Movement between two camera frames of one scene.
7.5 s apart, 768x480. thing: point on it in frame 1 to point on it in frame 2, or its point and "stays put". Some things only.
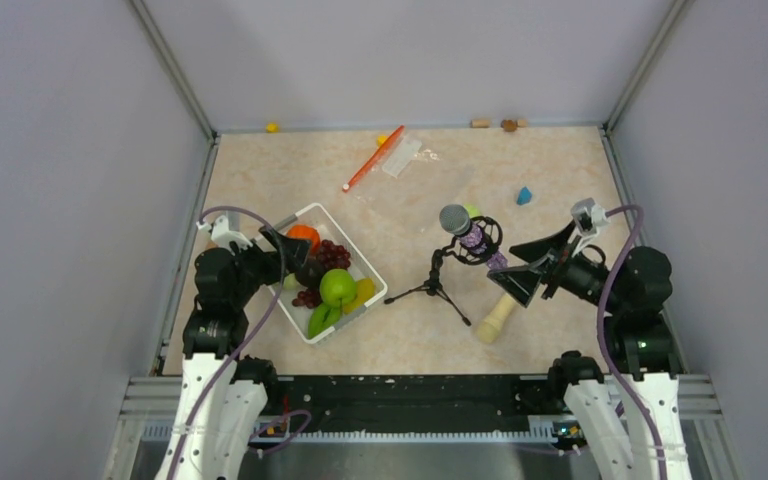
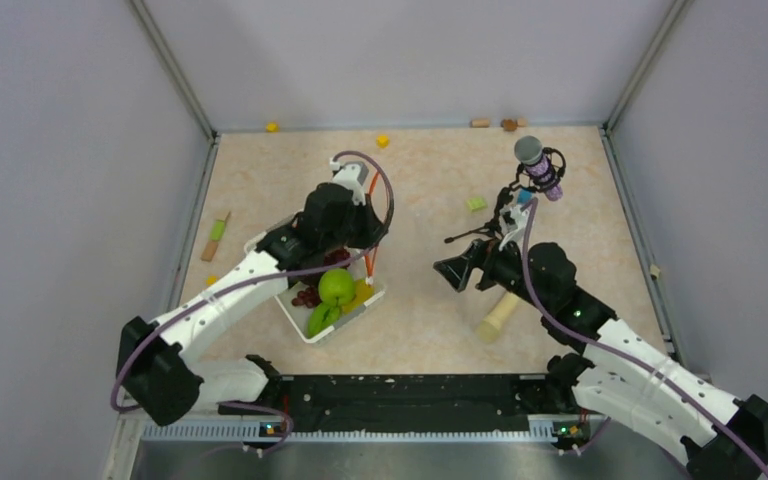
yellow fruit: [365, 291] stays put
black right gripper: [535, 250] to [481, 253]
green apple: [337, 287] stays put
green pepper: [322, 318] stays put
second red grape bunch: [310, 298] stays put
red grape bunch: [331, 256] stays put
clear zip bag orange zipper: [399, 161] to [371, 273]
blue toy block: [524, 196] stays put
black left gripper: [272, 259] to [373, 227]
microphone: [478, 239] to [541, 171]
